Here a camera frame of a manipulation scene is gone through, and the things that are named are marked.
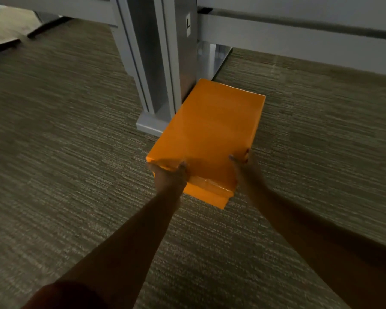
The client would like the orange box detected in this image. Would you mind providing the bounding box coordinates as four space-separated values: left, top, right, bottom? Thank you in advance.
145 78 267 210

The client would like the person's left hand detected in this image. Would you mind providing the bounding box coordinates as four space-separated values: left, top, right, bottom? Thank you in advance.
148 161 190 199

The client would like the person's right forearm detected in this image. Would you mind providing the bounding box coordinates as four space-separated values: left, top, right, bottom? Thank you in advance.
253 186 386 309

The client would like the person's left forearm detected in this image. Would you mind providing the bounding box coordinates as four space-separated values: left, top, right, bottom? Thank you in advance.
21 189 183 309

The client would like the black base strip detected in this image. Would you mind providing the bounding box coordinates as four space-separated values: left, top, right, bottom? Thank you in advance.
0 15 72 59

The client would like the person's right hand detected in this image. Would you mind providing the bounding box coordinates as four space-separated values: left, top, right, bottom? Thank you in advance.
229 149 269 203

